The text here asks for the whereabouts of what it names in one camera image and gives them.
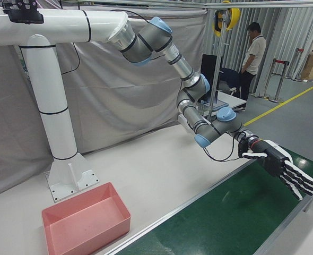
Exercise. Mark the white flat box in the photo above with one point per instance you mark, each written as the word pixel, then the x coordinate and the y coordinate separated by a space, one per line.
pixel 184 122

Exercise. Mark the white desk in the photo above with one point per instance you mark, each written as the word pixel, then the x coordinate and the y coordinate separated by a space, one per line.
pixel 230 99

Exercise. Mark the black overhead camera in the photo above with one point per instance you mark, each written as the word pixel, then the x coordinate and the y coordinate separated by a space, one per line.
pixel 24 17

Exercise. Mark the grey pleated curtain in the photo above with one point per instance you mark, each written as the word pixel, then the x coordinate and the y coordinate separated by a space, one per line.
pixel 278 40

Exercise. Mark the grey flat backdrop curtain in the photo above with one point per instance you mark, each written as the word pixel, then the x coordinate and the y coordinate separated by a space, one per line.
pixel 106 101

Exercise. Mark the person in white shirt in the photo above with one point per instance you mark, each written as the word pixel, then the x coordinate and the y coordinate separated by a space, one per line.
pixel 257 53

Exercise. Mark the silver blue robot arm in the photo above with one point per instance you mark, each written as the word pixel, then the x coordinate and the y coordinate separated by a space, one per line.
pixel 151 42

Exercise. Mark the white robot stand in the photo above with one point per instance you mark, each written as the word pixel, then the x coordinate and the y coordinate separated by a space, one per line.
pixel 53 106

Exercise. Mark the dark blue office chair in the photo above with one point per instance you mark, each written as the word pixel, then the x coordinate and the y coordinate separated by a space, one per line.
pixel 229 77

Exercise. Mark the robot hand black white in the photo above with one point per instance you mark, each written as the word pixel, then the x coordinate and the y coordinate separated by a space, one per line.
pixel 274 159

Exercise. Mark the brown cardboard box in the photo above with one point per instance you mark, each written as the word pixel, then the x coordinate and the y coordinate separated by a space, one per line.
pixel 309 66

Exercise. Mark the silver stanchion post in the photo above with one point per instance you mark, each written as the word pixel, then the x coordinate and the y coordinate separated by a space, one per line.
pixel 268 79
pixel 298 66
pixel 279 82

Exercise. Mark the pink plastic basket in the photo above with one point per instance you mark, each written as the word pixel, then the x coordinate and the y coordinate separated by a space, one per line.
pixel 85 225

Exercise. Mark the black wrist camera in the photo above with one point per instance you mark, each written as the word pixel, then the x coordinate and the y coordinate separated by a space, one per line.
pixel 242 147

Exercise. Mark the green conveyor belt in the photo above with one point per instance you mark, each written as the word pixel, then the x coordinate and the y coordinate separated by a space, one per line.
pixel 225 212

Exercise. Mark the black computer monitor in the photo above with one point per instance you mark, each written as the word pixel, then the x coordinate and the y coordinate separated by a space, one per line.
pixel 207 71

